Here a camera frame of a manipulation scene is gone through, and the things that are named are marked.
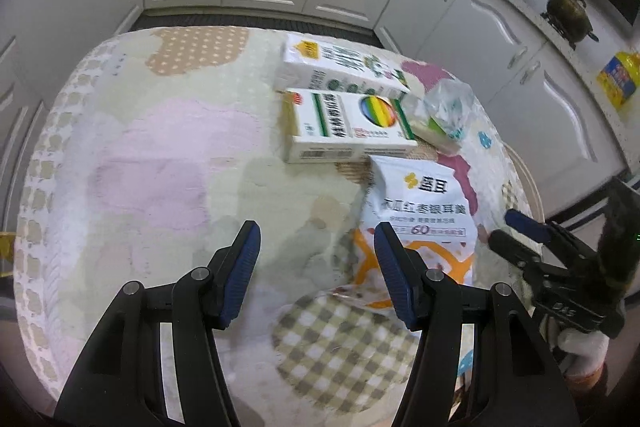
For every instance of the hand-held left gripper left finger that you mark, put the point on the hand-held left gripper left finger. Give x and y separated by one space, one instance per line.
240 272

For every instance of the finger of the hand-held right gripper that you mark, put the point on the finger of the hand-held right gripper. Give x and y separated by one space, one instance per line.
510 247
525 224

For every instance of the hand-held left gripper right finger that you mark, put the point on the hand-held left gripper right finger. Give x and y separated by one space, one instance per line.
392 272

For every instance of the white orange snack pouch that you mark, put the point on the white orange snack pouch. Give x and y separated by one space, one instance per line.
425 202

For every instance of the clear plastic bag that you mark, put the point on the clear plastic bag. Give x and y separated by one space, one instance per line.
450 107

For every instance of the white rainbow medicine box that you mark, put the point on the white rainbow medicine box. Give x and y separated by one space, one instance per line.
340 127

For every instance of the white green carton box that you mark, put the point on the white green carton box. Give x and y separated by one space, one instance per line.
330 62

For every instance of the person's right hand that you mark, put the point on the person's right hand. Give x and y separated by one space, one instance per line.
582 349

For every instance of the patterned quilted blanket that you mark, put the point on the patterned quilted blanket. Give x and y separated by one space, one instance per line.
150 157

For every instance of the yellow cooking oil bottle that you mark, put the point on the yellow cooking oil bottle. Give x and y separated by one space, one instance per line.
620 79

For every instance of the black gas stove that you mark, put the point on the black gas stove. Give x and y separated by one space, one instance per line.
560 29

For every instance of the dark stock pot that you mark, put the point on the dark stock pot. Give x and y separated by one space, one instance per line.
567 12

